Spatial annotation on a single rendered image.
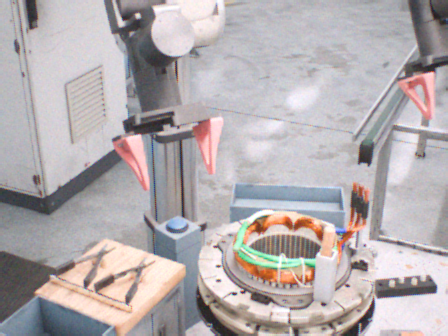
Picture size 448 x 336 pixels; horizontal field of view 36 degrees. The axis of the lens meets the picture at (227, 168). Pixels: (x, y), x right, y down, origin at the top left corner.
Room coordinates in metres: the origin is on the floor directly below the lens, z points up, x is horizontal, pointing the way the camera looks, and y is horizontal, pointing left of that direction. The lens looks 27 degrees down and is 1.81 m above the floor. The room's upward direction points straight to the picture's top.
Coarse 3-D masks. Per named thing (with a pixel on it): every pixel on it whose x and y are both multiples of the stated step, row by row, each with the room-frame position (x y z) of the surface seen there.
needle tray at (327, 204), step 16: (240, 192) 1.37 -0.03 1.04; (256, 192) 1.37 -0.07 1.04; (272, 192) 1.36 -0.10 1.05; (288, 192) 1.36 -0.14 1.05; (304, 192) 1.36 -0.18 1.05; (320, 192) 1.35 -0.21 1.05; (336, 192) 1.35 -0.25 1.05; (240, 208) 1.26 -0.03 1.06; (256, 208) 1.26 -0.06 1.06; (272, 208) 1.26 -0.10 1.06; (288, 208) 1.26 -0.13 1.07; (304, 208) 1.32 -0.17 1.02; (320, 208) 1.32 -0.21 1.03; (336, 208) 1.32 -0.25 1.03; (336, 224) 1.25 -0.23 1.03
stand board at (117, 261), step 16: (112, 240) 1.13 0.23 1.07; (112, 256) 1.08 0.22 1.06; (128, 256) 1.08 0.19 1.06; (144, 256) 1.08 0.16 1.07; (80, 272) 1.03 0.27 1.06; (112, 272) 1.03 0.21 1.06; (144, 272) 1.03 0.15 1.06; (160, 272) 1.03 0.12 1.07; (176, 272) 1.03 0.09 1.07; (48, 288) 0.98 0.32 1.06; (64, 288) 0.98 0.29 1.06; (112, 288) 0.98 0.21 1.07; (128, 288) 0.98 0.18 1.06; (144, 288) 0.98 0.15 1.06; (160, 288) 0.98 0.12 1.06; (64, 304) 0.93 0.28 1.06; (80, 304) 0.93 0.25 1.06; (96, 304) 0.93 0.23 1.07; (144, 304) 0.93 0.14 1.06; (112, 320) 0.89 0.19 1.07; (128, 320) 0.89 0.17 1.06
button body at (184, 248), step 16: (160, 224) 1.24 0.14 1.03; (192, 224) 1.24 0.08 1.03; (160, 240) 1.22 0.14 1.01; (176, 240) 1.18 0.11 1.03; (192, 240) 1.22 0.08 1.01; (160, 256) 1.22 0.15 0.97; (176, 256) 1.18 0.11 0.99; (192, 256) 1.22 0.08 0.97; (192, 272) 1.21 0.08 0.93; (192, 288) 1.21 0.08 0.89; (192, 304) 1.21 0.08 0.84; (192, 320) 1.21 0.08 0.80
